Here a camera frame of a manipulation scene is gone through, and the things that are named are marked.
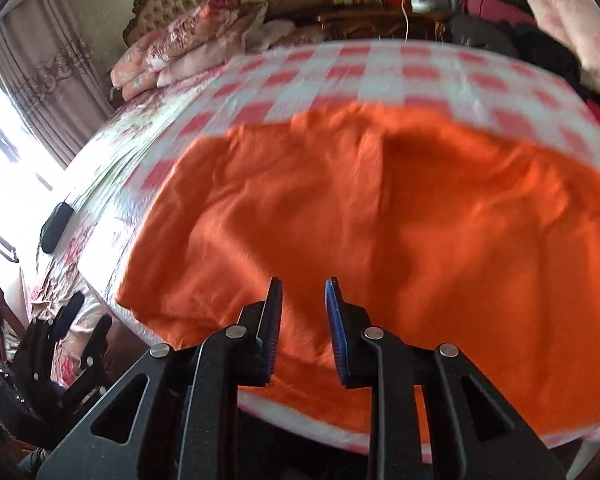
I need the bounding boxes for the orange pants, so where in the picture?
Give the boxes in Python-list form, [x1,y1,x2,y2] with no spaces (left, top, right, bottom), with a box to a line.
[117,104,600,434]

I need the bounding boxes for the black pouch on bed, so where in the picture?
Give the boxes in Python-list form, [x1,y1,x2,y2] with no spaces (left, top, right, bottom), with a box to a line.
[38,202,74,255]

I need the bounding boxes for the pink white checkered bed cover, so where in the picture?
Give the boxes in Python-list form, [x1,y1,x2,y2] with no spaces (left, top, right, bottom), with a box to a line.
[26,38,600,461]

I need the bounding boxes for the beige patterned curtain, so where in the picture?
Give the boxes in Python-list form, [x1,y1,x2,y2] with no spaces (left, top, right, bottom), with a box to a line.
[0,0,114,167]

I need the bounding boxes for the pink floral folded quilt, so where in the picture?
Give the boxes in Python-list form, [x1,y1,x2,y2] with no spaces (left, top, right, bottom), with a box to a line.
[110,0,327,101]

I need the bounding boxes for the black clothes pile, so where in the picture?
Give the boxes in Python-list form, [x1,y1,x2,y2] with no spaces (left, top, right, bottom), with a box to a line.
[496,22,600,111]

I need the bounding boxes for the dark wooden nightstand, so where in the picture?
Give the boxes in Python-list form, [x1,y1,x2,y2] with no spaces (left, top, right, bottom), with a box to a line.
[317,8,452,42]

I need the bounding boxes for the maroon cushion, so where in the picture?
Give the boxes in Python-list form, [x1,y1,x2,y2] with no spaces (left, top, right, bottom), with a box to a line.
[460,0,536,26]

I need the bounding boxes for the pink floral pillow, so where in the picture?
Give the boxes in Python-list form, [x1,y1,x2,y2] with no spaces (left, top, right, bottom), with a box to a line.
[527,0,600,94]

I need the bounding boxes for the white charger with cable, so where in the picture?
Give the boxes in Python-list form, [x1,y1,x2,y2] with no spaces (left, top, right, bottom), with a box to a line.
[401,0,437,41]

